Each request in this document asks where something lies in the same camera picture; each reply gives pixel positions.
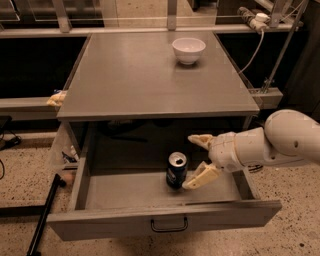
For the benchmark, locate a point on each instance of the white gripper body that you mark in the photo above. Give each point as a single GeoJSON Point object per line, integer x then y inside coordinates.
{"type": "Point", "coordinates": [224, 150]}

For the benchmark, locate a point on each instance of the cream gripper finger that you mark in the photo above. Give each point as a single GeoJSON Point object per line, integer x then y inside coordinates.
{"type": "Point", "coordinates": [203, 140]}
{"type": "Point", "coordinates": [204, 174]}

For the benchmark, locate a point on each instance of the blue pepsi can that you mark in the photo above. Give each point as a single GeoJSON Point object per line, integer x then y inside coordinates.
{"type": "Point", "coordinates": [177, 170]}

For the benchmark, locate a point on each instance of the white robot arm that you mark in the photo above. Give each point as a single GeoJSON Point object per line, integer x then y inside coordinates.
{"type": "Point", "coordinates": [288, 138]}

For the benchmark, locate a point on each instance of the grey open drawer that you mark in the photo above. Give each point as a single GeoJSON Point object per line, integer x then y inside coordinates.
{"type": "Point", "coordinates": [120, 186]}

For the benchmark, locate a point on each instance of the grey cabinet counter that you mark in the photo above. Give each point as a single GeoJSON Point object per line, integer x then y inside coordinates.
{"type": "Point", "coordinates": [136, 75]}

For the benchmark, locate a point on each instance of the white ceramic bowl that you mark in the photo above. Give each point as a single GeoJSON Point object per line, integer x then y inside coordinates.
{"type": "Point", "coordinates": [188, 50]}

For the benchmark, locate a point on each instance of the white power strip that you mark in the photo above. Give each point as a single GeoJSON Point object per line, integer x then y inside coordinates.
{"type": "Point", "coordinates": [257, 22]}

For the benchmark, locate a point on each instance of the yellow crumpled bag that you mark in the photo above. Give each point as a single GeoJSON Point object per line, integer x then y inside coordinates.
{"type": "Point", "coordinates": [57, 99]}

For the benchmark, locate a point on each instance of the black metal pole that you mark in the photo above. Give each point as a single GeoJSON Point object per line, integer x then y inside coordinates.
{"type": "Point", "coordinates": [33, 247]}

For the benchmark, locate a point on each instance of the black drawer handle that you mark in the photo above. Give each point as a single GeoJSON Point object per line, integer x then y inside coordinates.
{"type": "Point", "coordinates": [169, 225]}

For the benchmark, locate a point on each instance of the grey metal shelf rail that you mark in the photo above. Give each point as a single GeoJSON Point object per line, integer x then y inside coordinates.
{"type": "Point", "coordinates": [22, 109]}

